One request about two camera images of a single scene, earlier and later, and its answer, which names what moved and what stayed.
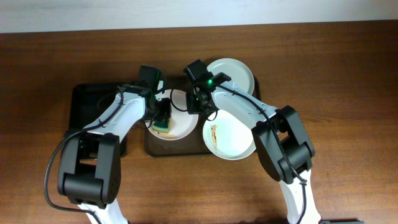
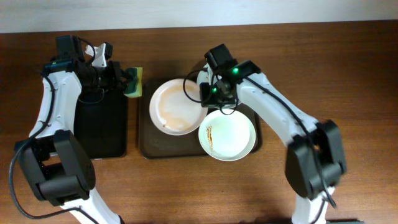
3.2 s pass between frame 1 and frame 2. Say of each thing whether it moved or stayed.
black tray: stayed
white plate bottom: stayed
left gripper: moved
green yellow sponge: moved
